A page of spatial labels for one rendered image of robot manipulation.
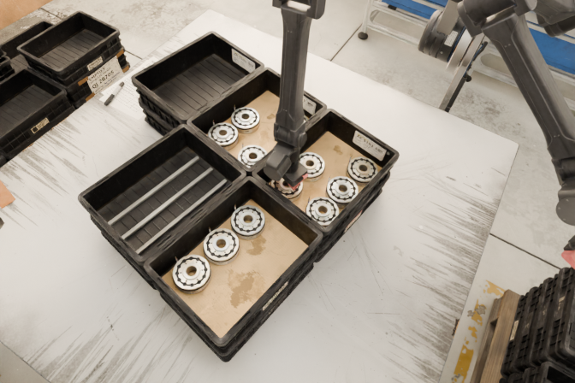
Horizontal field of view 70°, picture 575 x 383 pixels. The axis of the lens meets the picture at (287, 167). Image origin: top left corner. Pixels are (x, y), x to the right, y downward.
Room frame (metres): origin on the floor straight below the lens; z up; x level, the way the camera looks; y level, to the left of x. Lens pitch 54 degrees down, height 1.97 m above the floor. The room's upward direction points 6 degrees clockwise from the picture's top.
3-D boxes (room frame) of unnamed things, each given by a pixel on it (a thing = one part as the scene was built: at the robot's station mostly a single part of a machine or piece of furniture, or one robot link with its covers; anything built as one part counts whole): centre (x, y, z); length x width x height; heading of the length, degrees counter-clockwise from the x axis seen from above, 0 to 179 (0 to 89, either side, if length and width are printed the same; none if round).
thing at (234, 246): (0.51, 0.17, 0.86); 0.10 x 0.10 x 0.01
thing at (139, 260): (0.64, 0.35, 0.92); 0.40 x 0.30 x 0.02; 144
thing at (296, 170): (0.74, 0.00, 0.98); 0.10 x 0.07 x 0.07; 49
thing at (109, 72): (1.59, 1.01, 0.41); 0.31 x 0.02 x 0.16; 154
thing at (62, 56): (1.65, 1.16, 0.37); 0.40 x 0.30 x 0.45; 154
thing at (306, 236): (0.46, 0.11, 0.87); 0.40 x 0.30 x 0.11; 144
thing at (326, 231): (0.78, -0.13, 0.92); 0.40 x 0.30 x 0.02; 144
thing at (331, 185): (0.74, -0.18, 0.86); 0.10 x 0.10 x 0.01
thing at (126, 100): (1.27, 0.65, 0.70); 0.33 x 0.23 x 0.01; 154
